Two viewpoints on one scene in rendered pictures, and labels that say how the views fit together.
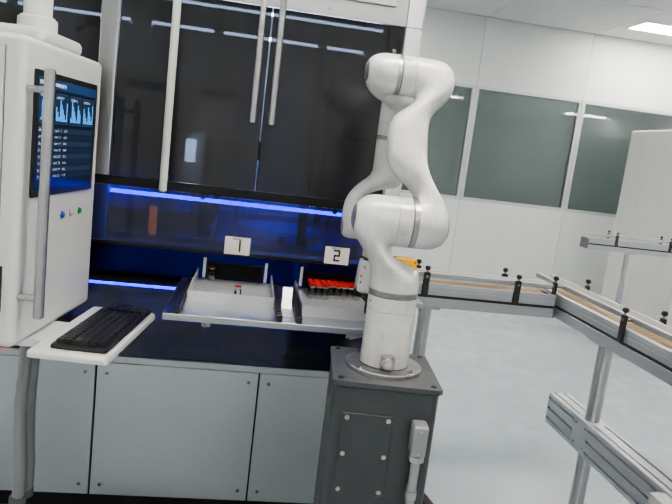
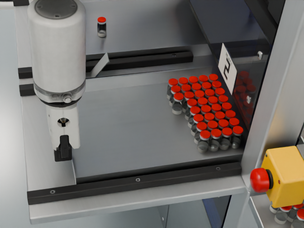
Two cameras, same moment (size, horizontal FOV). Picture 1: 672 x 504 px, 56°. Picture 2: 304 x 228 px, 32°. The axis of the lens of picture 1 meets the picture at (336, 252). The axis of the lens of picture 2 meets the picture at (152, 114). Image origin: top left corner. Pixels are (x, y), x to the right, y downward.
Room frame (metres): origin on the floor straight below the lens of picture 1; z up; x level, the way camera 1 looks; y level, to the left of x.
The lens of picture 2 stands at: (1.91, -0.78, 1.68)
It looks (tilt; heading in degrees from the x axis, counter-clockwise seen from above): 45 degrees down; 82
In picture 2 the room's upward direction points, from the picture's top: 5 degrees clockwise
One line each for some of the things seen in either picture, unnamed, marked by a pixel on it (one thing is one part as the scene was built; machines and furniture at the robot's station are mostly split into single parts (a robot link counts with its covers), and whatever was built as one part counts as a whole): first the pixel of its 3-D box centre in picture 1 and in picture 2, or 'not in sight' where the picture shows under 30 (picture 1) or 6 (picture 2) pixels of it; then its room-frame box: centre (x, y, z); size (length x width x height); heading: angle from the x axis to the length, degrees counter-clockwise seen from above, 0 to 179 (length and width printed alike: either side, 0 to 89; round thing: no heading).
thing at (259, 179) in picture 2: not in sight; (263, 179); (2.18, -0.25, 0.99); 0.04 x 0.04 x 0.04; 8
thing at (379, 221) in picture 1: (386, 245); not in sight; (1.52, -0.12, 1.16); 0.19 x 0.12 x 0.24; 96
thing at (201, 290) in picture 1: (232, 287); (142, 21); (2.02, 0.32, 0.90); 0.34 x 0.26 x 0.04; 8
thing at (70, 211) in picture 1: (30, 180); not in sight; (1.73, 0.85, 1.19); 0.50 x 0.19 x 0.78; 2
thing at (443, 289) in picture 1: (465, 286); not in sight; (2.40, -0.51, 0.92); 0.69 x 0.16 x 0.16; 98
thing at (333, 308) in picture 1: (337, 300); (151, 121); (2.02, -0.02, 0.90); 0.34 x 0.26 x 0.04; 9
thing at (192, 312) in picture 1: (284, 305); (127, 77); (1.98, 0.14, 0.87); 0.70 x 0.48 x 0.02; 98
